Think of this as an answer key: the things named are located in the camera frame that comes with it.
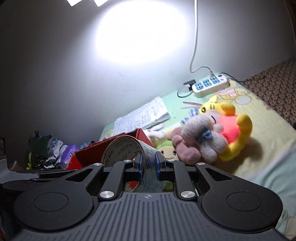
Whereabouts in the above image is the grey elephant plush toy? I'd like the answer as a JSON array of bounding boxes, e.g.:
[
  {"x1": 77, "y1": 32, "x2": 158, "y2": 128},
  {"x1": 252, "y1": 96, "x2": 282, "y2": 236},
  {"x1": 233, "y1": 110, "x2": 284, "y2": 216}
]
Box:
[{"x1": 181, "y1": 110, "x2": 228, "y2": 164}]

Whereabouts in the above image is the pile of clothes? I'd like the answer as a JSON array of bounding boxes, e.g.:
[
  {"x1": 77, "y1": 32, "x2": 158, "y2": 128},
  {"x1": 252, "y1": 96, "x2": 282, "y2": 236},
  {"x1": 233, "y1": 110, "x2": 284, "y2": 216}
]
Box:
[{"x1": 26, "y1": 131, "x2": 68, "y2": 170}]

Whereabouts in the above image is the white power cable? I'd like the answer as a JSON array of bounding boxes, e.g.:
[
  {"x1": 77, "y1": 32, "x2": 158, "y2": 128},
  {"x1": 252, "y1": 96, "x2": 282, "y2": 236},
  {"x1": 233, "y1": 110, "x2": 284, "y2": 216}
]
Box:
[{"x1": 189, "y1": 0, "x2": 216, "y2": 78}]

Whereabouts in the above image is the red cardboard box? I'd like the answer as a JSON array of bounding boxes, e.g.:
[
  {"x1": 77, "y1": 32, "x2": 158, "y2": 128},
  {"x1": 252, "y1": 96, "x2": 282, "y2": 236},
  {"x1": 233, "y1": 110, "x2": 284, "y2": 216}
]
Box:
[{"x1": 66, "y1": 128, "x2": 152, "y2": 170}]

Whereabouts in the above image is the white power strip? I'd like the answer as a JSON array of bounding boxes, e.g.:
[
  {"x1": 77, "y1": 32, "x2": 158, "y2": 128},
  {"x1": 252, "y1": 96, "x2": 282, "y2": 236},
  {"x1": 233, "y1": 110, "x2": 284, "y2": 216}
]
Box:
[{"x1": 192, "y1": 74, "x2": 229, "y2": 98}]

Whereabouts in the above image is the brown patterned blanket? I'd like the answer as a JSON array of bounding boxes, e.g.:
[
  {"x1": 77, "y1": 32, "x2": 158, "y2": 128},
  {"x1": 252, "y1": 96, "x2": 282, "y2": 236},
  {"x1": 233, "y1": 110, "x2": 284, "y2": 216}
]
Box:
[{"x1": 241, "y1": 59, "x2": 295, "y2": 128}]

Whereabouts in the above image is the yellow bear plush toy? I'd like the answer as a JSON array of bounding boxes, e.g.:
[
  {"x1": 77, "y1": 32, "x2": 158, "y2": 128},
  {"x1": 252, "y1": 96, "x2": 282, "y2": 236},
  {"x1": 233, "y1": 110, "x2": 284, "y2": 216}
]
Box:
[{"x1": 199, "y1": 95, "x2": 253, "y2": 161}]

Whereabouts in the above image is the stack of printed papers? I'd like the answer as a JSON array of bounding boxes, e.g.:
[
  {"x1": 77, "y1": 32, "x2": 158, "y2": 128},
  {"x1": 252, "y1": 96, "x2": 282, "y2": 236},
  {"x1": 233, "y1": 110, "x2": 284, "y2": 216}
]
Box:
[{"x1": 113, "y1": 96, "x2": 171, "y2": 136}]

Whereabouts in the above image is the cartoon print bed sheet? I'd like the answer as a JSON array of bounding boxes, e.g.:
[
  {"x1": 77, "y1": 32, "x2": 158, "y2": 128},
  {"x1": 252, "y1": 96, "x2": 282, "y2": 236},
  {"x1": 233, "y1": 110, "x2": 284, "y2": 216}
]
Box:
[{"x1": 99, "y1": 78, "x2": 296, "y2": 241}]

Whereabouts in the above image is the black plug with cable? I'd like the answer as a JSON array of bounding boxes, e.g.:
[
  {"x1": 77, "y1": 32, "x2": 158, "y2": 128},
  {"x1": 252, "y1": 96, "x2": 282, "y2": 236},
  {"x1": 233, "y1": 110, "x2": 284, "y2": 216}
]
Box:
[{"x1": 177, "y1": 79, "x2": 196, "y2": 98}]

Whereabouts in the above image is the green face plush toy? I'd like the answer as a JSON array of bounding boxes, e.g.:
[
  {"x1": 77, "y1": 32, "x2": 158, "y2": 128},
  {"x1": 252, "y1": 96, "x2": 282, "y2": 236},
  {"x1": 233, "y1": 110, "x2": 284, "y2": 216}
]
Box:
[{"x1": 156, "y1": 141, "x2": 179, "y2": 160}]

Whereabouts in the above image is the pink plush toy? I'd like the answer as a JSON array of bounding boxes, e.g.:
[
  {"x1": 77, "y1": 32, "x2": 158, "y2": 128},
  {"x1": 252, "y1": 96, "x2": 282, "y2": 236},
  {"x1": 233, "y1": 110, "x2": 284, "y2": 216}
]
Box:
[{"x1": 166, "y1": 127, "x2": 201, "y2": 165}]

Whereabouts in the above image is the purple tissue pack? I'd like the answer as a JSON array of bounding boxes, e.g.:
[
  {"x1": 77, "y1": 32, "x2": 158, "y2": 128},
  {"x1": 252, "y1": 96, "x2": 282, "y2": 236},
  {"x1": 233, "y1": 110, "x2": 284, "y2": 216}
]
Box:
[{"x1": 60, "y1": 144, "x2": 80, "y2": 165}]

